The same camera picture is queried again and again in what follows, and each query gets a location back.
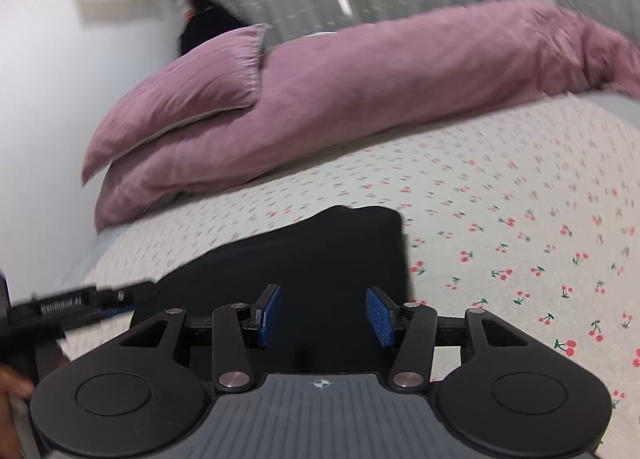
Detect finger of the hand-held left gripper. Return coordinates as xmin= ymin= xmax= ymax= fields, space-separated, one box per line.
xmin=95 ymin=280 xmax=160 ymax=322

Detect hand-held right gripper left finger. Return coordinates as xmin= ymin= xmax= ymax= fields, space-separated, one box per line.
xmin=120 ymin=283 xmax=282 ymax=393

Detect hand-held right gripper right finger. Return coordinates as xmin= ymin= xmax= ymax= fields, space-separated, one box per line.
xmin=365 ymin=287 xmax=527 ymax=393

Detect black pants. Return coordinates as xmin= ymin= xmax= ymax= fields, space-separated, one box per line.
xmin=129 ymin=205 xmax=414 ymax=386

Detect person's left hand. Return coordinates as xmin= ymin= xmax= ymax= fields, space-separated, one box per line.
xmin=0 ymin=365 xmax=36 ymax=459

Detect cherry print bed sheet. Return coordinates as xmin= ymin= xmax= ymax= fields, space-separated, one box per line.
xmin=60 ymin=89 xmax=640 ymax=459

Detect pink velvet pillow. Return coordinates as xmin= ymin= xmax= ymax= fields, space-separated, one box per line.
xmin=80 ymin=23 xmax=274 ymax=186

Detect pink velvet duvet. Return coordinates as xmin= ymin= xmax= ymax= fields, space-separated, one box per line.
xmin=94 ymin=0 xmax=640 ymax=233

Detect dark hanging cloth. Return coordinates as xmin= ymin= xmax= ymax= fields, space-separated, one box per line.
xmin=177 ymin=0 xmax=244 ymax=58

